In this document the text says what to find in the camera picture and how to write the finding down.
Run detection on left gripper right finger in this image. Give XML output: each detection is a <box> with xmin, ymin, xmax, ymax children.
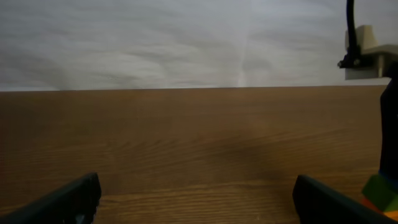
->
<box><xmin>292</xmin><ymin>174</ymin><xmax>398</xmax><ymax>224</ymax></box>

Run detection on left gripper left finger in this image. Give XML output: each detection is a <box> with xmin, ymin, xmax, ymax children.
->
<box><xmin>0</xmin><ymin>172</ymin><xmax>102</xmax><ymax>224</ymax></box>

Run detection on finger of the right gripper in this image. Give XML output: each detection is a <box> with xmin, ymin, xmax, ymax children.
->
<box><xmin>379</xmin><ymin>83</ymin><xmax>398</xmax><ymax>175</ymax></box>

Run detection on green cube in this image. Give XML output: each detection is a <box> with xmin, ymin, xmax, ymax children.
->
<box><xmin>361</xmin><ymin>174</ymin><xmax>398</xmax><ymax>213</ymax></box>

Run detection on orange cube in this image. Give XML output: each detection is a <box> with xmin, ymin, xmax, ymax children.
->
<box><xmin>360</xmin><ymin>197</ymin><xmax>398</xmax><ymax>222</ymax></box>

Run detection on black cable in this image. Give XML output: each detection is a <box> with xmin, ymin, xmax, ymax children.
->
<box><xmin>336</xmin><ymin>0</ymin><xmax>362</xmax><ymax>70</ymax></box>

